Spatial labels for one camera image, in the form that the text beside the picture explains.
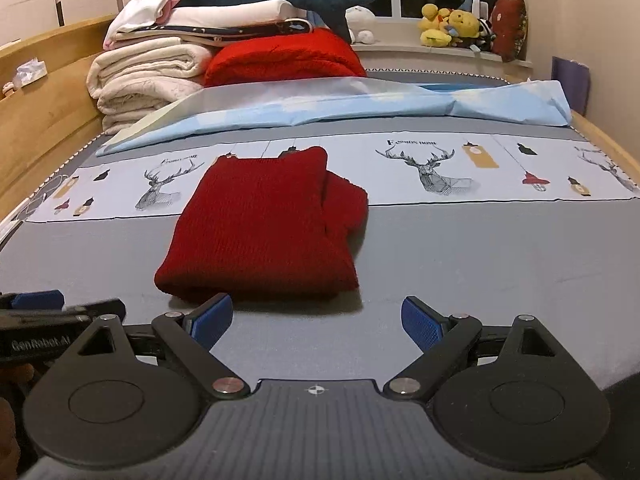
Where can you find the white plush toy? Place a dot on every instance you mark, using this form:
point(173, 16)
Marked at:
point(360, 20)

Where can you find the person's left hand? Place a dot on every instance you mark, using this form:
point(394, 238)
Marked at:
point(15, 377)

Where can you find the cream folded quilt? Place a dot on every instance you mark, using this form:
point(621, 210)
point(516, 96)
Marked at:
point(145, 75)

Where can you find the purple box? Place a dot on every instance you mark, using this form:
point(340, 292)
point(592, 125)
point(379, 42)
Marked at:
point(572, 85)

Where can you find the dark red cushion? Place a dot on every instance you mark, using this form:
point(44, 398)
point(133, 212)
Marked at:
point(510, 27)

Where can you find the tissue pack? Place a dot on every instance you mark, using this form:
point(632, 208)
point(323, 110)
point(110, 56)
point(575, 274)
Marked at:
point(31, 72)

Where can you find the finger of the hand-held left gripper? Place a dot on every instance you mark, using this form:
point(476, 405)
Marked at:
point(37, 300)
point(105, 307)

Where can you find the dark red knit sweater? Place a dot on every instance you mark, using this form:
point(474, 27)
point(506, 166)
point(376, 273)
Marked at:
point(260, 225)

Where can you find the wooden bed frame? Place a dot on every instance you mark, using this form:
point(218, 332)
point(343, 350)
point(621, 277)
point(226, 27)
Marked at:
point(40, 110)

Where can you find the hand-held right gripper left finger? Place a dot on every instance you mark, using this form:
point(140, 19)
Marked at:
point(212, 317)

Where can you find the windowsill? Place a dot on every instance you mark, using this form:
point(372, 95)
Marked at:
point(425, 55)

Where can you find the yellow bear plush toy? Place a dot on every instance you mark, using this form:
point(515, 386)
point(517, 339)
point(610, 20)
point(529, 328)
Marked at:
point(462, 25)

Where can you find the light blue folded duvet cover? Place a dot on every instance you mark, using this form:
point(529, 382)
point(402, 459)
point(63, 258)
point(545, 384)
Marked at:
point(350, 102)

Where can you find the white folded pillow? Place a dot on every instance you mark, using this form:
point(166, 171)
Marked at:
point(235, 12)

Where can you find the yellow duck plush toy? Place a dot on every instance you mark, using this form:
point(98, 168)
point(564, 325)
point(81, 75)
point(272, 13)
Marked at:
point(434, 25)

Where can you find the bright red folded blanket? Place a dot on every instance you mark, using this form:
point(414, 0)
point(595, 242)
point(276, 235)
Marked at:
point(280, 57)

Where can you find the white and pink cloth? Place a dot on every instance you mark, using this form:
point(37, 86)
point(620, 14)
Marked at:
point(140, 15)

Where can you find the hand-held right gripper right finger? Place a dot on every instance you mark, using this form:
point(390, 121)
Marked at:
point(422, 327)

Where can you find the grey deer print bed sheet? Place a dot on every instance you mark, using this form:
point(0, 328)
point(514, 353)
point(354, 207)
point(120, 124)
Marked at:
point(450, 260)

